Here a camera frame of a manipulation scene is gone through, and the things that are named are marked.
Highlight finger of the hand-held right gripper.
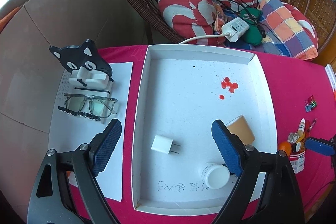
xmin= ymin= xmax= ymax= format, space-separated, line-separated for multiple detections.
xmin=304 ymin=135 xmax=336 ymax=156

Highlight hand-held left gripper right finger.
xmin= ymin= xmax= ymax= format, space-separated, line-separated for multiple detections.
xmin=210 ymin=119 xmax=305 ymax=224

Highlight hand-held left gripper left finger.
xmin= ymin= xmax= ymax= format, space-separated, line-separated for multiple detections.
xmin=28 ymin=118 xmax=122 ymax=224

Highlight small yellow black object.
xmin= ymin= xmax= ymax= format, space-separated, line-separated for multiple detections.
xmin=293 ymin=134 xmax=307 ymax=153

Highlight brown paper cup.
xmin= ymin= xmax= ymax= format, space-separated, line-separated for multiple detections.
xmin=225 ymin=114 xmax=256 ymax=144

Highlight white red medicine box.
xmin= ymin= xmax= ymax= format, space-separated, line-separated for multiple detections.
xmin=289 ymin=152 xmax=305 ymax=174

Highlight white plastic bottle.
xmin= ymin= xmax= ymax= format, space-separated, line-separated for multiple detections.
xmin=201 ymin=163 xmax=231 ymax=190

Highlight small orange fruit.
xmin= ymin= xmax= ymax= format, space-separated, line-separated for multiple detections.
xmin=278 ymin=141 xmax=292 ymax=156

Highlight white charger plug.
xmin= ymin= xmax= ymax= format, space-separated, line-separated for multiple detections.
xmin=151 ymin=135 xmax=181 ymax=155

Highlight white cardboard tray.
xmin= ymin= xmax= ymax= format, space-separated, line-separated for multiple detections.
xmin=130 ymin=44 xmax=279 ymax=214

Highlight white crumpled wrapper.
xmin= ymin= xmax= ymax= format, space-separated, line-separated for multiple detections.
xmin=287 ymin=132 xmax=302 ymax=144

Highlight white paper sheet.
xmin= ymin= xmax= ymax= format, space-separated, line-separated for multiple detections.
xmin=48 ymin=62 xmax=134 ymax=202

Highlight pink tablecloth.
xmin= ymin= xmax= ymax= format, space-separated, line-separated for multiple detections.
xmin=63 ymin=44 xmax=336 ymax=224

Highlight black cat glasses holder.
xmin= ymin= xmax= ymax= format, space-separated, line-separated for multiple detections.
xmin=49 ymin=40 xmax=118 ymax=125

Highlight green cloth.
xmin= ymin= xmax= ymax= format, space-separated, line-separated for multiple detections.
xmin=239 ymin=7 xmax=263 ymax=46

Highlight white power strip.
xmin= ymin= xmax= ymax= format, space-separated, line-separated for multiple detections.
xmin=221 ymin=17 xmax=250 ymax=42

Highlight plaid cushion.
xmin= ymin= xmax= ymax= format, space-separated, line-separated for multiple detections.
xmin=259 ymin=0 xmax=317 ymax=61

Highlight rounded red white cushion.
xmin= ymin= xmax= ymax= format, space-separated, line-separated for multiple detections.
xmin=157 ymin=0 xmax=227 ymax=46

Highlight orange object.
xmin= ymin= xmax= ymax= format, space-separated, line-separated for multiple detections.
xmin=0 ymin=7 xmax=20 ymax=33

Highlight grey frame glasses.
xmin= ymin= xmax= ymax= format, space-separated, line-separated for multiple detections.
xmin=64 ymin=93 xmax=118 ymax=119

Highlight white power cord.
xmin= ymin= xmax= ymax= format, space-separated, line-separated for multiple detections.
xmin=176 ymin=31 xmax=231 ymax=45

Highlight black cables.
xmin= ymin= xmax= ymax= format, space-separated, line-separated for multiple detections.
xmin=201 ymin=0 xmax=271 ymax=25

